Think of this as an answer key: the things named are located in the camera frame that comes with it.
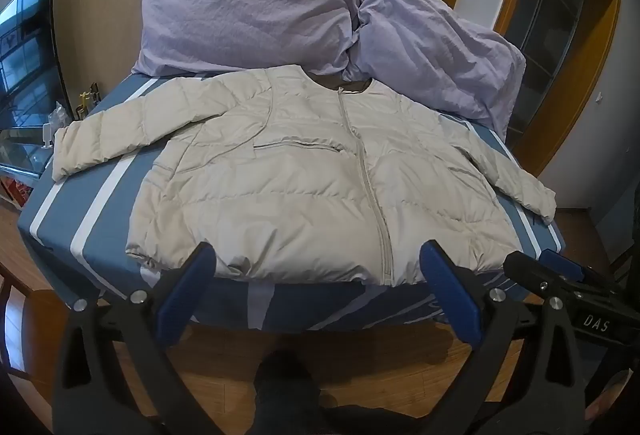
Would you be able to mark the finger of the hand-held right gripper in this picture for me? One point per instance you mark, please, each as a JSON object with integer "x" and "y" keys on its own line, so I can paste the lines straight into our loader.
{"x": 565, "y": 262}
{"x": 535, "y": 277}

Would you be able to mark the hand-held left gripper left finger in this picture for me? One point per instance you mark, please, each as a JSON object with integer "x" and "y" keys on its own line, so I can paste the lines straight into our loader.
{"x": 182, "y": 287}

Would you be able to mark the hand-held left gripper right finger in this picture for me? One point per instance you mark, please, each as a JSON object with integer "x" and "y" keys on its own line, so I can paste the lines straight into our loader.
{"x": 450, "y": 295}

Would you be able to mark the beige puffer jacket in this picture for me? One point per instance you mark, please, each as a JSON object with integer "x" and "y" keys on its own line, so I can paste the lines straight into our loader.
{"x": 280, "y": 185}

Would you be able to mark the blue white striped bed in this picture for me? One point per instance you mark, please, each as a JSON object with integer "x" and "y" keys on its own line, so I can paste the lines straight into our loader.
{"x": 75, "y": 235}

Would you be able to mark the person's dark foot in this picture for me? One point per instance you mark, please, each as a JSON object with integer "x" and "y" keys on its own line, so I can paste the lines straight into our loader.
{"x": 285, "y": 390}

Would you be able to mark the small yellow figurines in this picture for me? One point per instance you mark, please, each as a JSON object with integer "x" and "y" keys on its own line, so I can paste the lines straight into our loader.
{"x": 87, "y": 102}

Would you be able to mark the glass television stand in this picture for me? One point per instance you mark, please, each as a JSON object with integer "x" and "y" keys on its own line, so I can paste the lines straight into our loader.
{"x": 20, "y": 155}

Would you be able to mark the clear plastic bag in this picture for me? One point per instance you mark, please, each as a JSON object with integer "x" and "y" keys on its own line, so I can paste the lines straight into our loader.
{"x": 57, "y": 114}

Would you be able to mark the dark glass door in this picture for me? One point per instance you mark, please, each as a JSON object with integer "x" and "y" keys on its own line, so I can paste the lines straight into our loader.
{"x": 555, "y": 40}

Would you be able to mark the crumpled lilac pillow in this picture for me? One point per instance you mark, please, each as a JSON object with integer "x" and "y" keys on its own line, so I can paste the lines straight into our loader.
{"x": 430, "y": 50}

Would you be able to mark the black flat television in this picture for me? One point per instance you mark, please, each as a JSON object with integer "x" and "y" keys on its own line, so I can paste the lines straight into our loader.
{"x": 25, "y": 65}

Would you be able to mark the wide lilac pillow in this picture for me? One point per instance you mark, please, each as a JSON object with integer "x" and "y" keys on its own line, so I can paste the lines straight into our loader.
{"x": 240, "y": 15}

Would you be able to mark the orange wooden door frame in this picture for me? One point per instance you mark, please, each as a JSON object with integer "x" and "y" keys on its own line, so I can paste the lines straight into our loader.
{"x": 607, "y": 65}

